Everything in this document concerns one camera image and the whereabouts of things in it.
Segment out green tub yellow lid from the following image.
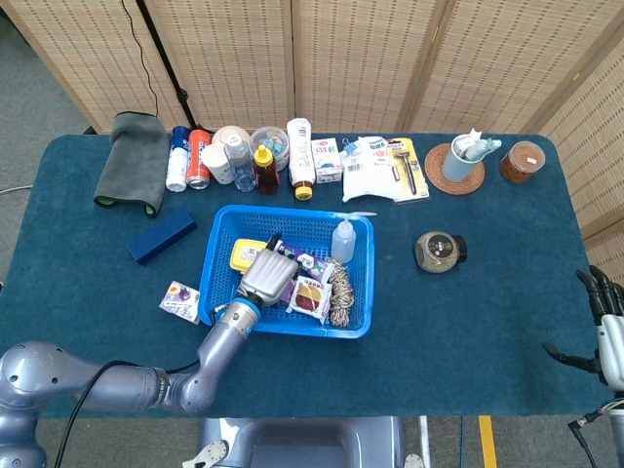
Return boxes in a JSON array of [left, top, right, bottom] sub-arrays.
[[229, 238, 272, 277]]

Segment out thin black hanging cable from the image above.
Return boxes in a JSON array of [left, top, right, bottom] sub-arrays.
[[120, 0, 160, 118]]

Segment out blue plastic basket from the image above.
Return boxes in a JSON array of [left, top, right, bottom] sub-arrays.
[[198, 204, 375, 340]]

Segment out white plastic bag pack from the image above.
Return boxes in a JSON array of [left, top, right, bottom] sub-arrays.
[[340, 135, 400, 204]]

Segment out orange drink can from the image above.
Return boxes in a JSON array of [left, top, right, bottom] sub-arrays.
[[184, 129, 214, 190]]

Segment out white round bowl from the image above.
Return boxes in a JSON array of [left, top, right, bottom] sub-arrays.
[[212, 125, 251, 147]]

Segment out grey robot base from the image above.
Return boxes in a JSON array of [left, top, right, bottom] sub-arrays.
[[182, 415, 425, 468]]

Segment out honey bottle yellow cap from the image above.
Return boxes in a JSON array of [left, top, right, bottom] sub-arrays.
[[252, 144, 281, 196]]

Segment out black stand pole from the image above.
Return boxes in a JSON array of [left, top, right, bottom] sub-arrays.
[[136, 0, 199, 131]]

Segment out amber jar brown contents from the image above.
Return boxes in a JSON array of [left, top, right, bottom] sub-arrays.
[[498, 140, 546, 185]]

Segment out round woven coaster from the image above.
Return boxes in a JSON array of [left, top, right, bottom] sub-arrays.
[[424, 142, 487, 196]]

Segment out small purple carton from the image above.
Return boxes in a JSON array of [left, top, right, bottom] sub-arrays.
[[272, 277, 297, 307]]

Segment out purple white plum carton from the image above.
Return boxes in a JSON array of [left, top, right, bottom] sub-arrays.
[[158, 281, 202, 326]]

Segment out snack packet with orange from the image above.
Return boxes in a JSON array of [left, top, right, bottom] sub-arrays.
[[286, 275, 333, 326]]

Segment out light blue cup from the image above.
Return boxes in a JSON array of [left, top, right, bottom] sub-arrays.
[[441, 135, 483, 184]]

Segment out clear plastic water bottle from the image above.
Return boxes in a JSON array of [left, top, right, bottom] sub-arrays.
[[223, 135, 258, 193]]

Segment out dark blue long box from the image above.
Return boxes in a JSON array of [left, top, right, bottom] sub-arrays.
[[126, 207, 199, 266]]

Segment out teal table cloth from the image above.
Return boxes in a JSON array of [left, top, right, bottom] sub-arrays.
[[0, 134, 613, 419]]

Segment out white bottle yellow cap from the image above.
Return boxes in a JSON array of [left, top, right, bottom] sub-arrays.
[[286, 117, 316, 201]]

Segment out bamboo folding screen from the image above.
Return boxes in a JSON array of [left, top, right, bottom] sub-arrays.
[[0, 0, 624, 274]]

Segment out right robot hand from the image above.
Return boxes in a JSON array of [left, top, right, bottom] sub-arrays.
[[543, 265, 624, 389]]

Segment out razor in yellow pack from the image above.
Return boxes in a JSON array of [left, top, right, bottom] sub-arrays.
[[386, 137, 431, 205]]

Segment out round glass jar black lid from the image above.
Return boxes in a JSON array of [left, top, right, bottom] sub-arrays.
[[413, 231, 468, 275]]

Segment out white blue cylinder bottle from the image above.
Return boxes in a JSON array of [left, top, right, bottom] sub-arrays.
[[165, 125, 191, 192]]

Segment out grey green towel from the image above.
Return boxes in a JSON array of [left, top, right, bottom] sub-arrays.
[[93, 111, 171, 216]]

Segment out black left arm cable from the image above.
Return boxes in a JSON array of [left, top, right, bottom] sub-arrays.
[[52, 304, 233, 468]]

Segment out white squeeze wash bottle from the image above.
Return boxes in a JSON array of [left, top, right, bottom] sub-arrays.
[[331, 210, 378, 264]]

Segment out small white blue box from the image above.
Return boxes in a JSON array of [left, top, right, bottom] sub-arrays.
[[310, 137, 343, 185]]

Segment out purple white tube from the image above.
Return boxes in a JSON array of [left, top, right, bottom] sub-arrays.
[[275, 239, 335, 284]]

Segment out bundle of twine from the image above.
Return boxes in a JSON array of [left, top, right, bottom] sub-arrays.
[[325, 260, 355, 327]]

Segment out clear round clip container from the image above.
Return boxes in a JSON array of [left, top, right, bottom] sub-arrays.
[[249, 125, 291, 172]]

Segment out white paper cup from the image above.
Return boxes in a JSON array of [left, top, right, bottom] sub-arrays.
[[201, 142, 237, 185]]

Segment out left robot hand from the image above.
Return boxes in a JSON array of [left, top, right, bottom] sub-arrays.
[[238, 233, 301, 308]]

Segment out white ridged brush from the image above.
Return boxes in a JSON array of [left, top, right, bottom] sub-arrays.
[[455, 128, 484, 160]]

